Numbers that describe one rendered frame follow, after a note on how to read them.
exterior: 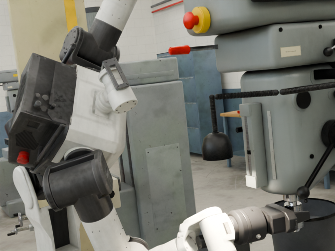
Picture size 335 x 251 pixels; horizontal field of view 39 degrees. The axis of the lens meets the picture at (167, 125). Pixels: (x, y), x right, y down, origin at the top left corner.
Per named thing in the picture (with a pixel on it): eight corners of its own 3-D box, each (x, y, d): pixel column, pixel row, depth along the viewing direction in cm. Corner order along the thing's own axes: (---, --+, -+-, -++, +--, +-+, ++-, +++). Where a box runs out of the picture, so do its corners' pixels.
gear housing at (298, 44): (275, 68, 105) (271, 23, 103) (214, 73, 126) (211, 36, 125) (378, 56, 120) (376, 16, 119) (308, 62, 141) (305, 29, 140)
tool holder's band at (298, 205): (285, 203, 129) (285, 200, 128) (303, 204, 126) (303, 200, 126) (282, 209, 124) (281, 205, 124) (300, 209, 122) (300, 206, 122)
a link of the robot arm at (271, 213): (296, 205, 118) (255, 214, 114) (299, 242, 119) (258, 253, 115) (268, 194, 130) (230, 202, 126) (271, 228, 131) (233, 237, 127)
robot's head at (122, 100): (105, 120, 121) (121, 101, 115) (90, 87, 124) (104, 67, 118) (126, 116, 126) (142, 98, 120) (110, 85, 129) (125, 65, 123)
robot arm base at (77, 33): (52, 70, 139) (71, 61, 130) (62, 32, 143) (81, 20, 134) (95, 88, 148) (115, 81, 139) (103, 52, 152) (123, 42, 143)
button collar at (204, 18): (204, 31, 107) (202, 4, 106) (191, 35, 112) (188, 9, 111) (212, 31, 107) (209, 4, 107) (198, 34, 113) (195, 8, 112)
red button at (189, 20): (190, 28, 106) (188, 10, 105) (181, 31, 109) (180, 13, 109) (203, 27, 107) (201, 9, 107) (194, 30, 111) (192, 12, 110)
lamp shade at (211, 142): (197, 160, 111) (194, 134, 110) (211, 154, 117) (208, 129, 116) (225, 161, 107) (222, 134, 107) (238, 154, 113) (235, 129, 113)
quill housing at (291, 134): (292, 203, 112) (281, 67, 108) (240, 188, 130) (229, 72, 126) (349, 187, 120) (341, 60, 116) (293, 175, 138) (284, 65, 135)
